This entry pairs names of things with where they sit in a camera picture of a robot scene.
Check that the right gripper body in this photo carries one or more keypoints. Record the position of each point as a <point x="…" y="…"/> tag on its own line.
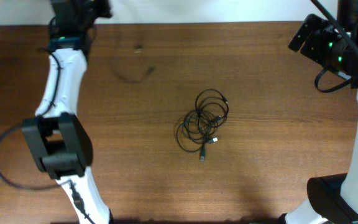
<point x="322" y="46"/>

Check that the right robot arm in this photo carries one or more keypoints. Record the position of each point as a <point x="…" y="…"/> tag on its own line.
<point x="334" y="198"/>

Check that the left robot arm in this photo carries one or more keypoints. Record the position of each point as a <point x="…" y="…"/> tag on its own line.
<point x="57" y="141"/>

